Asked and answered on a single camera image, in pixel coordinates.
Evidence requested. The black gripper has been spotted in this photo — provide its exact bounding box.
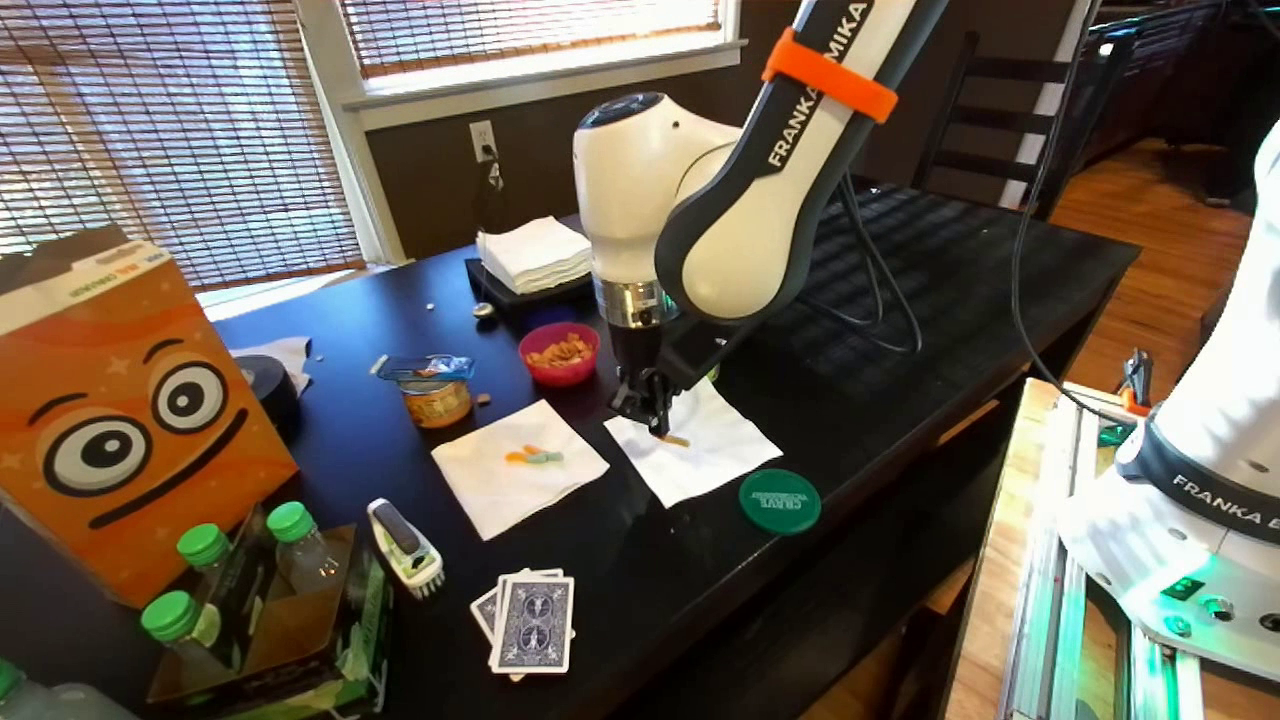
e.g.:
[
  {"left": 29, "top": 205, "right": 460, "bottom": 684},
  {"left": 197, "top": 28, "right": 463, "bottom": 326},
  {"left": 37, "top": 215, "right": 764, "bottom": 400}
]
[{"left": 608, "top": 317, "right": 732, "bottom": 441}]

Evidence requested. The white paper serviette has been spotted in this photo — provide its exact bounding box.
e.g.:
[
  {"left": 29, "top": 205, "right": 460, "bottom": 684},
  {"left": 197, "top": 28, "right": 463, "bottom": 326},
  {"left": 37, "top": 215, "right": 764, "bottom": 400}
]
[
  {"left": 600, "top": 375, "right": 787, "bottom": 510},
  {"left": 430, "top": 392, "right": 616, "bottom": 542}
]

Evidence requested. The clear jelly candy packet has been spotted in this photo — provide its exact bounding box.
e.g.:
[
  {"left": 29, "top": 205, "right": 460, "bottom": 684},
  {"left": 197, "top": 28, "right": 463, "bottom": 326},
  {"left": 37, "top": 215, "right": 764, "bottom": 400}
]
[{"left": 395, "top": 349, "right": 481, "bottom": 434}]

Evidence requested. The red bowl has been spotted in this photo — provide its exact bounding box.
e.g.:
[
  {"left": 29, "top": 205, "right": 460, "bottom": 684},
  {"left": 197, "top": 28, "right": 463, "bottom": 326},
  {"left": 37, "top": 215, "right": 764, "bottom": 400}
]
[{"left": 515, "top": 321, "right": 608, "bottom": 392}]

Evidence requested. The green round lid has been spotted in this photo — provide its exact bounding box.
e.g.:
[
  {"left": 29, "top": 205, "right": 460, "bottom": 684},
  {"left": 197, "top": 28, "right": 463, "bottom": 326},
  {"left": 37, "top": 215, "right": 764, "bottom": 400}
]
[{"left": 738, "top": 464, "right": 828, "bottom": 538}]

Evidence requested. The black tray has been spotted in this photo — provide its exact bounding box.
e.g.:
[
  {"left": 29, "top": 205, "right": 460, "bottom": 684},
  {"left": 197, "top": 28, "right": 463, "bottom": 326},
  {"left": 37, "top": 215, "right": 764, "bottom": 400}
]
[{"left": 460, "top": 253, "right": 622, "bottom": 325}]

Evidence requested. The white napkin stack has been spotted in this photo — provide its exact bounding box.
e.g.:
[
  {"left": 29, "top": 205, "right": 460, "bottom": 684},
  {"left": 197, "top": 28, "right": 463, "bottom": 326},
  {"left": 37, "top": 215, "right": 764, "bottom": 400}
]
[{"left": 472, "top": 210, "right": 597, "bottom": 294}]

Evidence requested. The blue playing card deck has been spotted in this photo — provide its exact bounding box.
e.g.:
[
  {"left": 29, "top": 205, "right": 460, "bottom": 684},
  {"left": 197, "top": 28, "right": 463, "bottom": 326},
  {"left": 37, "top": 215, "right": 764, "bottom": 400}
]
[{"left": 485, "top": 569, "right": 581, "bottom": 681}]

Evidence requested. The loose blue playing card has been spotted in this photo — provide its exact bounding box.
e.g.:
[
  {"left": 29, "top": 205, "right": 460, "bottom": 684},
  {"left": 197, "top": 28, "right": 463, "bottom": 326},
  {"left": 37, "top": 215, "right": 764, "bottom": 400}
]
[{"left": 469, "top": 582, "right": 505, "bottom": 643}]

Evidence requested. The white green handheld device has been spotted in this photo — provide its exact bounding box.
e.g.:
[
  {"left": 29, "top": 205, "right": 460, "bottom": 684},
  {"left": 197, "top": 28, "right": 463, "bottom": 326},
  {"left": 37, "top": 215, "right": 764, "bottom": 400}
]
[{"left": 363, "top": 494, "right": 448, "bottom": 603}]

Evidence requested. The crumpled white tissue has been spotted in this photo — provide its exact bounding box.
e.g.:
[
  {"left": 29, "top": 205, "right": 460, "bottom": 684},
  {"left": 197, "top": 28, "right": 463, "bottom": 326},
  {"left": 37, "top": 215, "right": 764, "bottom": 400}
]
[{"left": 233, "top": 330, "right": 322, "bottom": 400}]

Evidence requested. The black tape roll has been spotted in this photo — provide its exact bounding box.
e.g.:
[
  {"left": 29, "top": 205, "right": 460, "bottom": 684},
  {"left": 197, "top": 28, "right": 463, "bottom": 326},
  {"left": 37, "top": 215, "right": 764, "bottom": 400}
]
[{"left": 235, "top": 353, "right": 307, "bottom": 442}]

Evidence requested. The wooden robot stand board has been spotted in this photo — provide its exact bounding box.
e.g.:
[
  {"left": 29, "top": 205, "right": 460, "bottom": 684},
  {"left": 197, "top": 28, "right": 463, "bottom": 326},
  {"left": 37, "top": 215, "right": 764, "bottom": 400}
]
[{"left": 939, "top": 375, "right": 1280, "bottom": 720}]

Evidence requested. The dark ladder-back chair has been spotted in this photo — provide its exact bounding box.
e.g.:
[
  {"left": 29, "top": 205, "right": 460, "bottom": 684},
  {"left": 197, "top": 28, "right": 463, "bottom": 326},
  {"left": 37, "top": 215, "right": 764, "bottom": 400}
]
[{"left": 916, "top": 0, "right": 1124, "bottom": 224}]

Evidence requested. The wide bamboo window blind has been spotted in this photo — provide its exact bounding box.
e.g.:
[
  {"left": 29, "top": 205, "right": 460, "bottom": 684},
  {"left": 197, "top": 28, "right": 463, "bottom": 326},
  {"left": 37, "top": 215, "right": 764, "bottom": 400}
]
[{"left": 0, "top": 0, "right": 368, "bottom": 291}]

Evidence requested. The orange face cardboard box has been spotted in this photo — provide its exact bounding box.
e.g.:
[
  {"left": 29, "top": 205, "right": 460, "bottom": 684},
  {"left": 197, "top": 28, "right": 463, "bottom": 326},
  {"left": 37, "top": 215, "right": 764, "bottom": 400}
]
[{"left": 0, "top": 224, "right": 304, "bottom": 613}]

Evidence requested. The white wall outlet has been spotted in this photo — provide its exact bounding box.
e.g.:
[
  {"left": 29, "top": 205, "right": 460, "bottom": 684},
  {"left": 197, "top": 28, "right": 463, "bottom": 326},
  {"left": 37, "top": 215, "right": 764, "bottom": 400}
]
[{"left": 463, "top": 116, "right": 510, "bottom": 191}]

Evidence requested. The orange arm strap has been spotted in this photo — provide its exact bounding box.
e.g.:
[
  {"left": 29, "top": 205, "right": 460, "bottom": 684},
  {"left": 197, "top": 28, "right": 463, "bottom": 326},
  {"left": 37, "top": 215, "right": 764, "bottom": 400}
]
[{"left": 760, "top": 28, "right": 903, "bottom": 126}]

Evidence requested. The black hanging cable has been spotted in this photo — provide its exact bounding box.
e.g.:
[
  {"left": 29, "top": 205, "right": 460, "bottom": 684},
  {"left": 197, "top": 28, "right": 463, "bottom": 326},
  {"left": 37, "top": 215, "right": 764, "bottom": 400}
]
[{"left": 1003, "top": 0, "right": 1157, "bottom": 433}]

